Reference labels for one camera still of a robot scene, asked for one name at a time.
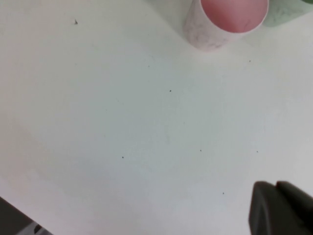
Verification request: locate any pink plastic cup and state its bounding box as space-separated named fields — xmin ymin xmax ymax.
xmin=183 ymin=0 xmax=269 ymax=53

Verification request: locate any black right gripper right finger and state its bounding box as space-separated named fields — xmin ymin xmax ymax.
xmin=276 ymin=181 xmax=313 ymax=228

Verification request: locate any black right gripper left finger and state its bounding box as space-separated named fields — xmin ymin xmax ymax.
xmin=248 ymin=181 xmax=313 ymax=235

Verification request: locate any green plastic cup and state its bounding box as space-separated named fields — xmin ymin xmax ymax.
xmin=263 ymin=0 xmax=313 ymax=27

